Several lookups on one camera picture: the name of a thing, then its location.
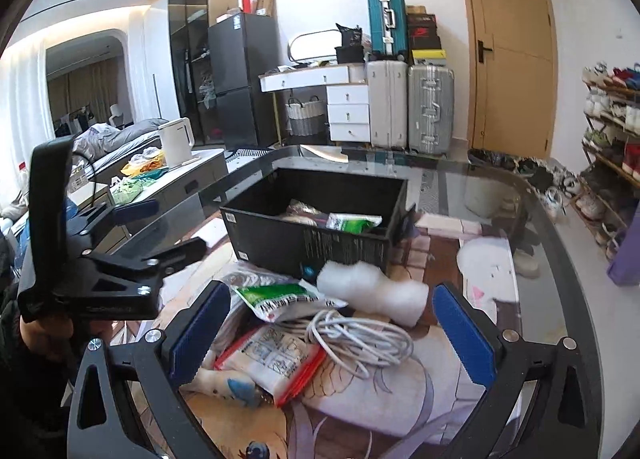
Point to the white vanity desk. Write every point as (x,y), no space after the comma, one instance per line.
(310,76)

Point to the purple cloth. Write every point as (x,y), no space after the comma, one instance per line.
(625,249)

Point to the black plastic crate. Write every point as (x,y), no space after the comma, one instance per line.
(280,239)

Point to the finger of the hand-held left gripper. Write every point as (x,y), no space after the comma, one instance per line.
(140,209)
(175,251)

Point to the white electric kettle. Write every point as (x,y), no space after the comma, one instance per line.
(174,141)

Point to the brown curtains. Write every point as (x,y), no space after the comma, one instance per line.
(90,84)

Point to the silver suitcase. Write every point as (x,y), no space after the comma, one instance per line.
(431,109)

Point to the brown clear packet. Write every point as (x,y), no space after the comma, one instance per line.
(302,209)

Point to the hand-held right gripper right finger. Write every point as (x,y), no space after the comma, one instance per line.
(465,334)

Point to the brown shoe box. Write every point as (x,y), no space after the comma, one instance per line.
(419,10)

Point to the dark grey fridge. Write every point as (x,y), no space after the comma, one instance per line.
(245,69)

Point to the beige slippers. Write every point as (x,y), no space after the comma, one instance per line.
(527,264)

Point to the person's left hand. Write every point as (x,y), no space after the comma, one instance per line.
(47,339)

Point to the white suitcase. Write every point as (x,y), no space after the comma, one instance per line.
(387,104)

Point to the woven laundry basket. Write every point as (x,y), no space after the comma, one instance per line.
(305,119)

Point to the yellow black shoe box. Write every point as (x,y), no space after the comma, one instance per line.
(429,57)

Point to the cardboard box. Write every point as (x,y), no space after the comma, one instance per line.
(266,1)

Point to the light green bag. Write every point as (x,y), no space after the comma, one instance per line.
(125,190)

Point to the oval desk mirror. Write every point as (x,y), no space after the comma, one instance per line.
(315,46)

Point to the clear plastic bag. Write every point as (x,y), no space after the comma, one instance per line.
(245,276)

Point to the grey low table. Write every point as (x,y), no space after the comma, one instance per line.
(200,174)

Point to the person's left forearm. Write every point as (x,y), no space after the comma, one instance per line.
(25,404)

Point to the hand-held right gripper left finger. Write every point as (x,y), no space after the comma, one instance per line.
(200,334)

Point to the printed cartoon mat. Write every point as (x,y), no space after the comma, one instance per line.
(400,404)

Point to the white trash bin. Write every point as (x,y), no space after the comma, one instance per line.
(487,184)

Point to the black bag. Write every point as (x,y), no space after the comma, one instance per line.
(348,51)

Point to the shoe rack with shoes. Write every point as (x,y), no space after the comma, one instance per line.
(615,139)

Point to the wooden door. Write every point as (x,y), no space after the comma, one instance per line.
(510,64)

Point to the green snack packet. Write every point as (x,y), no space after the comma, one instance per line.
(280,299)
(350,224)

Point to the dark glass cabinet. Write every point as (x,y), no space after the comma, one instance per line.
(192,39)

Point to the white drawer unit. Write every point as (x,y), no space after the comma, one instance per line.
(348,111)

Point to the pile of shoes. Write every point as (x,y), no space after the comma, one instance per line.
(550,184)

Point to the red black shoe box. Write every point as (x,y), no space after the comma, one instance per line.
(423,31)

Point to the white foam piece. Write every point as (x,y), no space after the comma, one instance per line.
(370,291)

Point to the teal suitcase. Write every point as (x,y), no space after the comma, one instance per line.
(387,21)

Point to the grey bedding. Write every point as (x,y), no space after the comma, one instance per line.
(120,136)

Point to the yellow snack bag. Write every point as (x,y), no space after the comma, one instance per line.
(142,164)

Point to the red edged zip bag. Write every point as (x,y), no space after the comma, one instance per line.
(270,359)

